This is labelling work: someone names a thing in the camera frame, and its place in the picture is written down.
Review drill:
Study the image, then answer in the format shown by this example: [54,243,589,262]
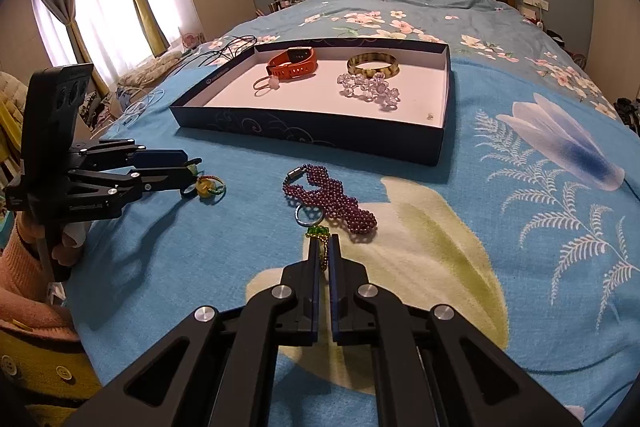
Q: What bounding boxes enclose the yellow green ring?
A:
[180,174,228,204]

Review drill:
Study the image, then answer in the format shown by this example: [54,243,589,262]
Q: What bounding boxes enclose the green stone key ring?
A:
[293,202,332,273]

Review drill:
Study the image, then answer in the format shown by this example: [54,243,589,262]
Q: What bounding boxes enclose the purple beaded bracelet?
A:
[282,163,379,237]

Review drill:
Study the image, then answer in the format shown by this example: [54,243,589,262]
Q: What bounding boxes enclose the pink stone ring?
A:
[252,74,282,98]

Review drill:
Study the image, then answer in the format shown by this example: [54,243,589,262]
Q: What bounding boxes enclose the orange smart watch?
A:
[266,46,318,80]

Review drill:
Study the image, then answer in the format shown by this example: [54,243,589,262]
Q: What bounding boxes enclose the clear crystal bead bracelet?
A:
[335,70,402,112]

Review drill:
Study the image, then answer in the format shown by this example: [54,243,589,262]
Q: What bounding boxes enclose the tortoiseshell bangle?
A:
[347,51,399,78]

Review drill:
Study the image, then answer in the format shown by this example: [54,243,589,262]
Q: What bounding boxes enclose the left forearm pink sleeve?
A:
[1,213,79,341]

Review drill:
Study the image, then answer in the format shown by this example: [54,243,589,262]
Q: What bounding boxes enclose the left hand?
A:
[16,211,91,267]

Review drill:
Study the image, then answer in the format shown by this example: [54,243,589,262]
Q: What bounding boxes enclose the white earphones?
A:
[114,89,165,127]

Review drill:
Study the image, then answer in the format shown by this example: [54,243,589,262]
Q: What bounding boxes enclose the yellow curtain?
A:
[75,0,169,90]

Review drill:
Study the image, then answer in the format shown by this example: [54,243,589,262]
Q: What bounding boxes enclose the light blue floral blanket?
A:
[64,56,640,427]

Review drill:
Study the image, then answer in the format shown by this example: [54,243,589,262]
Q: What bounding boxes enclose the dark blue shallow box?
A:
[170,38,450,166]

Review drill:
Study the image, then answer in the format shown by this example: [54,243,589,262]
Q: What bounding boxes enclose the blue floral duvet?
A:
[227,0,618,119]

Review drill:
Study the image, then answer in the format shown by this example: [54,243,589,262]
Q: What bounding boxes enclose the dark clothes pile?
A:
[614,98,640,135]

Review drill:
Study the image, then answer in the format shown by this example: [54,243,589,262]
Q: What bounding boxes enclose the black charger with cables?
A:
[180,35,258,68]

